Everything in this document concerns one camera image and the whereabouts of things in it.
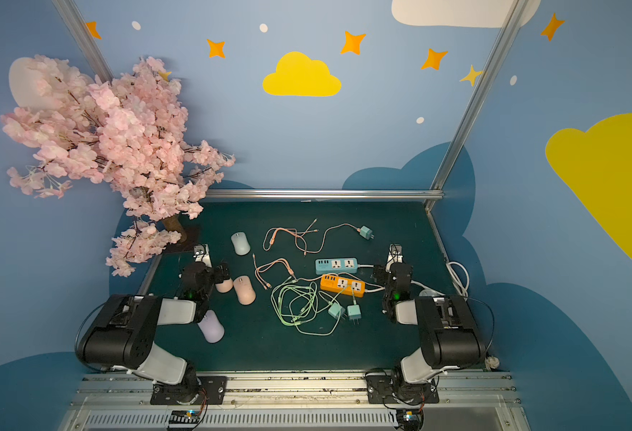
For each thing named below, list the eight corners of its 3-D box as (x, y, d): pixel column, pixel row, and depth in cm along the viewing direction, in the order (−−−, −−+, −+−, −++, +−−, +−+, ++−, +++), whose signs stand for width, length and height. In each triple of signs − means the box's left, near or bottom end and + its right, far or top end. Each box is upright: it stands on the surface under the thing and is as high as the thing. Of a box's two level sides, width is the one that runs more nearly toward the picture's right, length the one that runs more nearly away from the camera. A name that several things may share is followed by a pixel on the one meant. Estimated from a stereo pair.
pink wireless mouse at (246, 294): (242, 307, 92) (240, 305, 90) (233, 282, 98) (231, 279, 96) (258, 300, 93) (256, 297, 91) (248, 276, 99) (247, 273, 98)
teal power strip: (315, 274, 101) (315, 270, 98) (315, 262, 104) (315, 257, 102) (357, 274, 101) (358, 270, 98) (356, 262, 104) (357, 258, 102)
